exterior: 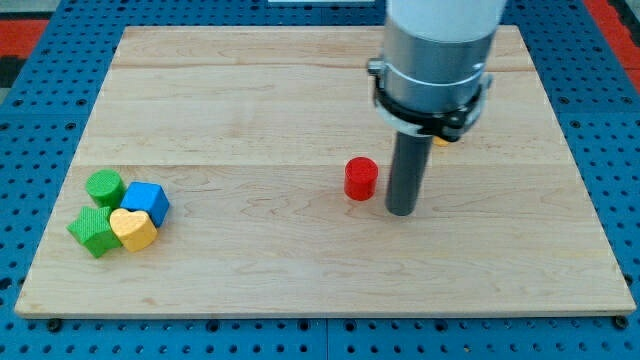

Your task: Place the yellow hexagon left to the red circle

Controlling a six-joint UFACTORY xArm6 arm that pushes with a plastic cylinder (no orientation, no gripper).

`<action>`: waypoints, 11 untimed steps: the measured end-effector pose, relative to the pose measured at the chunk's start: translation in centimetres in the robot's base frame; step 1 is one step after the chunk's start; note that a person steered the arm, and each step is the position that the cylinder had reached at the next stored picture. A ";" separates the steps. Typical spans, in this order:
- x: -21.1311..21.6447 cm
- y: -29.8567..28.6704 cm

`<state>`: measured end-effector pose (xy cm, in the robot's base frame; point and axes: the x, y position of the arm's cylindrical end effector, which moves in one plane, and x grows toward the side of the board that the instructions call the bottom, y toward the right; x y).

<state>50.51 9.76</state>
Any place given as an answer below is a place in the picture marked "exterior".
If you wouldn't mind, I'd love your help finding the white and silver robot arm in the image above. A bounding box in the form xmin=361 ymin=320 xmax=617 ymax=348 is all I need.
xmin=368 ymin=0 xmax=506 ymax=142

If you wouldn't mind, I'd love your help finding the yellow hexagon block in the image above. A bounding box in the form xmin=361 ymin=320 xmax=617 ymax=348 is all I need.
xmin=433 ymin=136 xmax=450 ymax=147

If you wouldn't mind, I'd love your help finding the red cylinder block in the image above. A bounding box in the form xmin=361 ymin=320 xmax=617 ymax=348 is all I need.
xmin=343 ymin=157 xmax=379 ymax=201

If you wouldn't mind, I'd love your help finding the light wooden board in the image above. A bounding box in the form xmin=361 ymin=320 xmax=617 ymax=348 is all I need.
xmin=15 ymin=26 xmax=636 ymax=319

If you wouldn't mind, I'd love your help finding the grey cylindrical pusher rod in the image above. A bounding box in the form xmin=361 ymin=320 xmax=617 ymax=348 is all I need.
xmin=385 ymin=132 xmax=433 ymax=216

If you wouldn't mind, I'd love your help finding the blue cube block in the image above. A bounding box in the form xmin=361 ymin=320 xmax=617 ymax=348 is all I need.
xmin=120 ymin=182 xmax=170 ymax=227

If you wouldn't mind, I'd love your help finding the yellow heart block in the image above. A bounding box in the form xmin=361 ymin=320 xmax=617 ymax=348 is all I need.
xmin=109 ymin=208 xmax=158 ymax=252

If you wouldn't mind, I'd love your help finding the green cylinder block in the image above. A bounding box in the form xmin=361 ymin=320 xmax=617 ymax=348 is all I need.
xmin=85 ymin=169 xmax=126 ymax=209

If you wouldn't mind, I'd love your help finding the green star block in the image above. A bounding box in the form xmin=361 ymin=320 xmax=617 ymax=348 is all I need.
xmin=66 ymin=206 xmax=122 ymax=258

